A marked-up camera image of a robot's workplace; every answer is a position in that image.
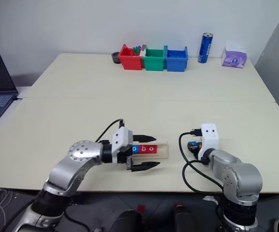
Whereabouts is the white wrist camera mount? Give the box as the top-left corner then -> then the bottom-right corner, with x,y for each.
197,123 -> 220,160
111,127 -> 133,165

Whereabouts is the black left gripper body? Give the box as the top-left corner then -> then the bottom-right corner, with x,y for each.
117,144 -> 134,171

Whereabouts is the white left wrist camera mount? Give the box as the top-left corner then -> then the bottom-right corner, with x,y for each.
111,127 -> 133,165

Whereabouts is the dark rounded shape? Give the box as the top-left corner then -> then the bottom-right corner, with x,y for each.
113,209 -> 143,232
174,205 -> 198,232

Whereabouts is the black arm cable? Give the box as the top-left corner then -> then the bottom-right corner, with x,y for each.
178,129 -> 227,194
94,118 -> 126,144

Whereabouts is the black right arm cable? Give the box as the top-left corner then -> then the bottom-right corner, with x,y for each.
178,129 -> 227,194

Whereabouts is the blue drink can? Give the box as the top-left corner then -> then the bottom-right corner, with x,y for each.
197,32 -> 215,64

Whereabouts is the wooden letter tray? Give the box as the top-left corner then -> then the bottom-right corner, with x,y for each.
129,142 -> 170,160

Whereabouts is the green plastic bin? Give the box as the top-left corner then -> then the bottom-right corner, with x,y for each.
142,44 -> 167,72

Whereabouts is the purple tissue pack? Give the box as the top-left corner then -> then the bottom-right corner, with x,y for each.
221,41 -> 248,69

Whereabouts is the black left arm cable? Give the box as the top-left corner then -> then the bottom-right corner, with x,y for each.
94,118 -> 126,144

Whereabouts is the blue plastic bin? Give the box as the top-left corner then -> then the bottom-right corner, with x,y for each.
165,45 -> 189,73

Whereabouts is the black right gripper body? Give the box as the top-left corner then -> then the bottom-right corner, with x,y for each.
187,141 -> 202,155

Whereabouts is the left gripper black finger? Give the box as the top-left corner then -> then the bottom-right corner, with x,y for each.
131,161 -> 161,173
132,134 -> 158,143

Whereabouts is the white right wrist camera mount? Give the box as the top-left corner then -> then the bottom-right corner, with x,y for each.
197,123 -> 220,160

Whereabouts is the red plastic bin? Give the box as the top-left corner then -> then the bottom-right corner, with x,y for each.
118,43 -> 145,71

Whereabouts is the black round holder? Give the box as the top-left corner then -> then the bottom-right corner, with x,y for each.
111,51 -> 122,65

